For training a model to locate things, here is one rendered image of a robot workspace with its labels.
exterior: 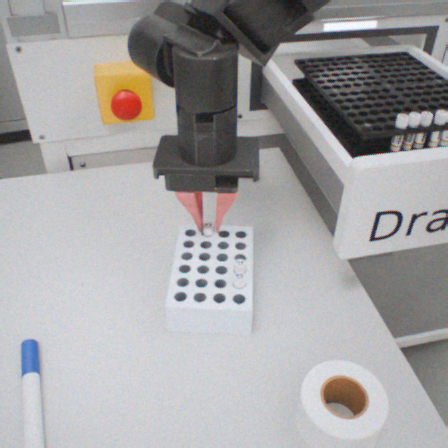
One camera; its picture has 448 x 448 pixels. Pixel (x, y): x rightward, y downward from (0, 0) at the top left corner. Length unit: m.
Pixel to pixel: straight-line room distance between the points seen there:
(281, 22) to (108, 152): 0.40
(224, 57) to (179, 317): 0.24
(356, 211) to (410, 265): 0.73
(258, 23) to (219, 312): 0.26
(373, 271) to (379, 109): 0.59
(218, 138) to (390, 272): 0.78
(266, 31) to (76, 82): 0.34
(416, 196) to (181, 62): 0.24
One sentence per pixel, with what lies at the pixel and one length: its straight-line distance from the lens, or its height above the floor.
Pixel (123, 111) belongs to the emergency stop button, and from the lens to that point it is 0.63.
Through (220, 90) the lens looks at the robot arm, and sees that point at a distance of 0.42.
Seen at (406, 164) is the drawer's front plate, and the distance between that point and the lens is 0.44.
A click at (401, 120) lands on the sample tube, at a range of 0.55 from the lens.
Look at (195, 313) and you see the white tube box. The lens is 0.46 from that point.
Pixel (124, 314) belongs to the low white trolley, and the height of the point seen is 0.76.
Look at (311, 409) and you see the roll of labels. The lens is 0.40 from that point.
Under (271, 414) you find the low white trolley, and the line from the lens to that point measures 0.44.
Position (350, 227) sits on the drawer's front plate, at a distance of 0.46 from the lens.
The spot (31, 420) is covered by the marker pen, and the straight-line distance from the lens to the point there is 0.45.
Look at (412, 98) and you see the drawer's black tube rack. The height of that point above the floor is 0.90.
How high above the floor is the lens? 1.15
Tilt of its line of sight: 40 degrees down
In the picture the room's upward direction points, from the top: straight up
